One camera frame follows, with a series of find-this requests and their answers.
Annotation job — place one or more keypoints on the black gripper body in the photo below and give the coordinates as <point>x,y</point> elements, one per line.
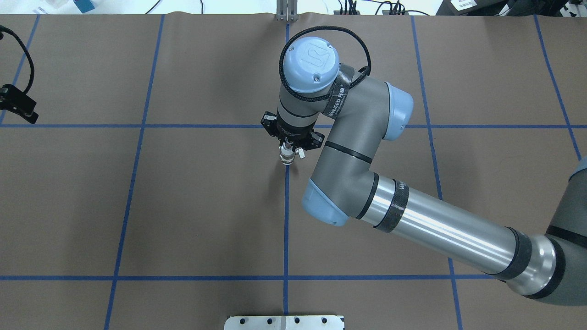
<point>315,140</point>

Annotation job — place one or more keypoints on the white PPR valve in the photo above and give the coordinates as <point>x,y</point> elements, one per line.
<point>288,152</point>

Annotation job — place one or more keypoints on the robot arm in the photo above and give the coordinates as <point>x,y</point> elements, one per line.
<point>328,105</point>

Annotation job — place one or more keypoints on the blue block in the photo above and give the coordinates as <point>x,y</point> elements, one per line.
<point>84,6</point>

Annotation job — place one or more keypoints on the aluminium frame post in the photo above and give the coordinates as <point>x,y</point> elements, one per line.
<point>286,11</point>

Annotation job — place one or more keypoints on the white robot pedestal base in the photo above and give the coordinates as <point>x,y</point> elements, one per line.
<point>286,322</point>

